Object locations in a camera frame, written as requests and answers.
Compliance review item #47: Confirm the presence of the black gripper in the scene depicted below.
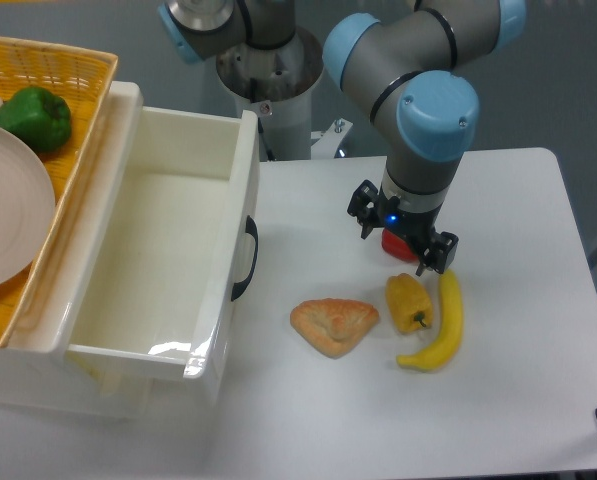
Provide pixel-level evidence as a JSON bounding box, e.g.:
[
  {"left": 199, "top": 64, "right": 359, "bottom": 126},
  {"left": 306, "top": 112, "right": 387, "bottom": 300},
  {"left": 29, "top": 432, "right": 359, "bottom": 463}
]
[{"left": 347, "top": 180, "right": 459, "bottom": 276}]

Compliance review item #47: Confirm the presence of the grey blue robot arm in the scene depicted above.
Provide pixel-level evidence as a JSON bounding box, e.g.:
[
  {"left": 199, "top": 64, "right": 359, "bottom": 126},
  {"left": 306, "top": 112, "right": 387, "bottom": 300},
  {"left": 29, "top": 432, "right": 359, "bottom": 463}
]
[{"left": 158, "top": 1, "right": 527, "bottom": 273}]

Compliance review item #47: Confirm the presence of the triangle bread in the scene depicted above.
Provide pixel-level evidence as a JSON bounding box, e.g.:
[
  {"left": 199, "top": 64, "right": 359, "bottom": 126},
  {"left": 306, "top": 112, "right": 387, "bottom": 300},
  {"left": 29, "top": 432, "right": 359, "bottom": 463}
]
[{"left": 290, "top": 298, "right": 379, "bottom": 359}]

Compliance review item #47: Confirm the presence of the red bell pepper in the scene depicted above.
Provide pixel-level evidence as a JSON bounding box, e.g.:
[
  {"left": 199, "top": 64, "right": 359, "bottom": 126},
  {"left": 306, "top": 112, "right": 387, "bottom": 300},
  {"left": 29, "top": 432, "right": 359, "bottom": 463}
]
[{"left": 381, "top": 229, "right": 418, "bottom": 263}]

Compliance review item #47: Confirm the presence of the yellow bell pepper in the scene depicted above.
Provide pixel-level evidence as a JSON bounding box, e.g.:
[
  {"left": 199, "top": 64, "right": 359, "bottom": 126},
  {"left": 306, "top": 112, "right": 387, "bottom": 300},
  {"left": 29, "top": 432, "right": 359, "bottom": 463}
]
[{"left": 385, "top": 273, "right": 434, "bottom": 334}]

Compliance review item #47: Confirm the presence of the yellow banana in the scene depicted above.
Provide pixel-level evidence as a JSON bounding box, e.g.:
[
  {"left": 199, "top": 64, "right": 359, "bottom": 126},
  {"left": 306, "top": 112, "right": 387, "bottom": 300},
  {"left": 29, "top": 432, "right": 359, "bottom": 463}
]
[{"left": 396, "top": 270, "right": 464, "bottom": 372}]

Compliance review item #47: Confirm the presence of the white open drawer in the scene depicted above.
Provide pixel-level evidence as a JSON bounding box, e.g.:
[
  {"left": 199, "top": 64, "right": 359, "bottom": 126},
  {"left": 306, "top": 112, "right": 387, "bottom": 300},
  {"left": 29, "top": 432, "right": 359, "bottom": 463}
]
[{"left": 68, "top": 108, "right": 259, "bottom": 382}]

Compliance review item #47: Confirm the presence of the white drawer cabinet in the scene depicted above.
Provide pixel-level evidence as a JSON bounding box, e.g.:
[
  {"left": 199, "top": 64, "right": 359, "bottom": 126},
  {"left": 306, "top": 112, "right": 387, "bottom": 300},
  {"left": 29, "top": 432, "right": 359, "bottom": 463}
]
[{"left": 0, "top": 82, "right": 259, "bottom": 417}]

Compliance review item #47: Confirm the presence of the yellow woven basket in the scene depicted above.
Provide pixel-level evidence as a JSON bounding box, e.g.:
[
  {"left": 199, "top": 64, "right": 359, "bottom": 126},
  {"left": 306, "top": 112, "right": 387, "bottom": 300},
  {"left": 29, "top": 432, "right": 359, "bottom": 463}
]
[{"left": 0, "top": 34, "right": 120, "bottom": 349}]

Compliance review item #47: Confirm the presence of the green bell pepper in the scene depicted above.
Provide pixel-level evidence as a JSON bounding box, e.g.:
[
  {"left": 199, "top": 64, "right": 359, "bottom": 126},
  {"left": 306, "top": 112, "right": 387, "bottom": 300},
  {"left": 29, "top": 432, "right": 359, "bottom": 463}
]
[{"left": 0, "top": 86, "right": 72, "bottom": 153}]

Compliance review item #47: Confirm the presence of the pink plate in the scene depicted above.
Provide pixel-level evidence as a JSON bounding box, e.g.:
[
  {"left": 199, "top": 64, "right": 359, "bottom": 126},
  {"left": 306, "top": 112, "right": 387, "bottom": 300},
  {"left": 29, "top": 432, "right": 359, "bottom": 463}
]
[{"left": 0, "top": 128, "right": 55, "bottom": 284}]

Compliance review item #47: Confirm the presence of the metal mounting bracket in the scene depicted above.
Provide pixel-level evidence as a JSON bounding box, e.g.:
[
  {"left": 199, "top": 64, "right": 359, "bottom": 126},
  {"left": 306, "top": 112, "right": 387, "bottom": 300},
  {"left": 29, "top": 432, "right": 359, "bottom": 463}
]
[{"left": 310, "top": 118, "right": 353, "bottom": 160}]

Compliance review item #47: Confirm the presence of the black drawer handle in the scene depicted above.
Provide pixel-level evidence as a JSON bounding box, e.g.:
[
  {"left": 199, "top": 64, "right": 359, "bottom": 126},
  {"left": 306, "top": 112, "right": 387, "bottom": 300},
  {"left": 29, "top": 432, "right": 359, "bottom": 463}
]
[{"left": 230, "top": 216, "right": 259, "bottom": 302}]

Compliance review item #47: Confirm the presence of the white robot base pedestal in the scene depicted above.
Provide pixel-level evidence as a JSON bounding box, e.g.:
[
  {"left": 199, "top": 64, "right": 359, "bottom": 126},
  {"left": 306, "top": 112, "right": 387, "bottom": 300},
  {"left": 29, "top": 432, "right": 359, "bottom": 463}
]
[{"left": 216, "top": 27, "right": 323, "bottom": 161}]

